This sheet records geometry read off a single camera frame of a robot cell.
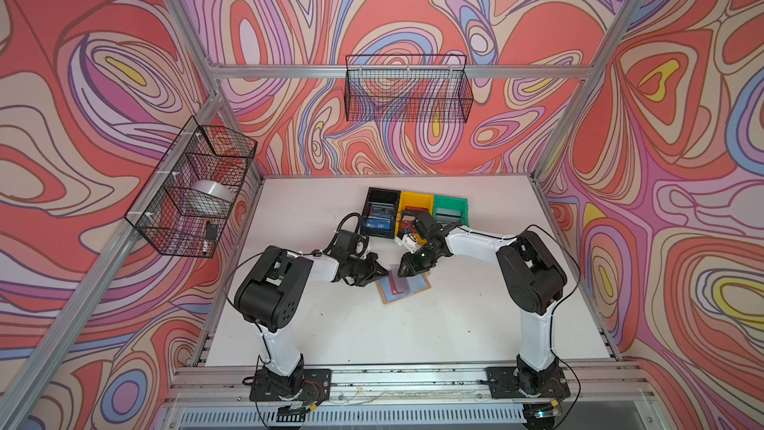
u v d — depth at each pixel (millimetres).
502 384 731
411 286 905
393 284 884
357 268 818
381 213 1052
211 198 704
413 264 838
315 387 722
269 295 496
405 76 885
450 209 1052
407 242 885
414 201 1050
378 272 892
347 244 783
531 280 520
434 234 782
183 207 735
